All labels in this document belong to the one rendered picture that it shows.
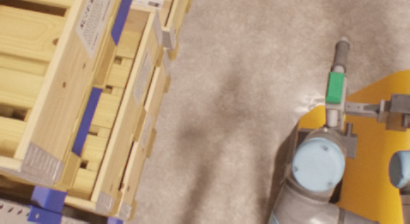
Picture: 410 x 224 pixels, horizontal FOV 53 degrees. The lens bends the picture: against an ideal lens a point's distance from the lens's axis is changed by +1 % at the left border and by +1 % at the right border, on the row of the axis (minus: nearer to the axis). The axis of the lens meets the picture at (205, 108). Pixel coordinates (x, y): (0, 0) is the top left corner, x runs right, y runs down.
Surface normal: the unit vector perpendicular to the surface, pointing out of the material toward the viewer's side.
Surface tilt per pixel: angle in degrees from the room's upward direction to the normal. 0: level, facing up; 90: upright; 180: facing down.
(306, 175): 28
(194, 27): 0
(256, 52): 0
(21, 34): 0
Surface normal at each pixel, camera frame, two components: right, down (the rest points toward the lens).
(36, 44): -0.01, -0.34
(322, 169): -0.33, 0.04
